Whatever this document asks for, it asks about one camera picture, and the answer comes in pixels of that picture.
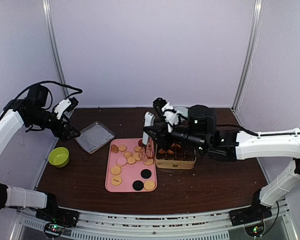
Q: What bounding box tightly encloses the silver metal tin lid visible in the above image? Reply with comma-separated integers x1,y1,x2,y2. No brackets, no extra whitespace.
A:
75,121,116,154

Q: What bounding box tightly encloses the swirl butter cookie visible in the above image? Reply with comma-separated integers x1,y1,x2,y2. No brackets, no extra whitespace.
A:
123,151,133,159

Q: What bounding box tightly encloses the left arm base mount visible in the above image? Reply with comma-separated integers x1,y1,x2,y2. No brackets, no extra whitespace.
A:
34,207,80,228

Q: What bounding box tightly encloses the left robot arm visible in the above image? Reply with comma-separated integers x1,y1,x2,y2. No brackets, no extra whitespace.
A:
0,80,83,222

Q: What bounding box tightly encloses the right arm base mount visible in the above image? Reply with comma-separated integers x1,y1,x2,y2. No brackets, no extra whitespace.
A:
229,206,273,226

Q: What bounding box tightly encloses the aluminium corner post right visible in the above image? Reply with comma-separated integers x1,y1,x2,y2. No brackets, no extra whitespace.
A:
232,0,264,114

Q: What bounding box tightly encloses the yellow round cookie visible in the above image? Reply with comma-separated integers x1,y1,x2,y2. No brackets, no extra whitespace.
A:
143,180,156,191

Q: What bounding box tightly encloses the gold cookie tin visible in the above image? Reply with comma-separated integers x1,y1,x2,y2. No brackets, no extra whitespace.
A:
154,143,197,170

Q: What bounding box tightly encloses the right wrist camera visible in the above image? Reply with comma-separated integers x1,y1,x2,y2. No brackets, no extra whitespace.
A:
187,104,217,135

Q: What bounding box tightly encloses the pink round cookie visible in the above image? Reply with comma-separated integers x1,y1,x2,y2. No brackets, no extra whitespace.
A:
116,157,127,167

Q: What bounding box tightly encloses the aluminium corner post left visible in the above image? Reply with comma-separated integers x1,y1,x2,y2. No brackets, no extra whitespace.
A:
42,0,66,85

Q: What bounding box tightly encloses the pale blue ceramic bowl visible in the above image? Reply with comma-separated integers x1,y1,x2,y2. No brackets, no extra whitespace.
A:
174,106,188,118

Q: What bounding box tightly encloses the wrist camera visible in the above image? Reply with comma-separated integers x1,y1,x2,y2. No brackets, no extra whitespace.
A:
26,84,52,108
187,104,217,135

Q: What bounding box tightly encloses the pink tray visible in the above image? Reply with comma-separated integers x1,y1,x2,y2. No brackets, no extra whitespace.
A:
105,138,157,193

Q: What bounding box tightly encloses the green bowl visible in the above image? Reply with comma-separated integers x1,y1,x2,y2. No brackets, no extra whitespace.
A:
48,147,70,168

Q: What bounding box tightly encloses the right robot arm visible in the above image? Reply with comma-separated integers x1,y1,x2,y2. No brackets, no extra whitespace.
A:
142,97,300,221

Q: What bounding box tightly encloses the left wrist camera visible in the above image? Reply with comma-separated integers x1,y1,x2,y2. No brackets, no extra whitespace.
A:
26,84,52,108

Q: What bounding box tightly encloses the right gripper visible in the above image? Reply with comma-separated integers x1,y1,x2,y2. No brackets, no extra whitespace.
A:
143,118,208,153

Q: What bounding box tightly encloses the aluminium corner post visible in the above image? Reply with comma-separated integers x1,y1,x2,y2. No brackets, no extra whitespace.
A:
42,0,66,85
232,0,264,114

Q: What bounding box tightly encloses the black sandwich cookie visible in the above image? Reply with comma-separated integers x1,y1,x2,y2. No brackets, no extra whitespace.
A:
132,180,144,191
140,169,152,179

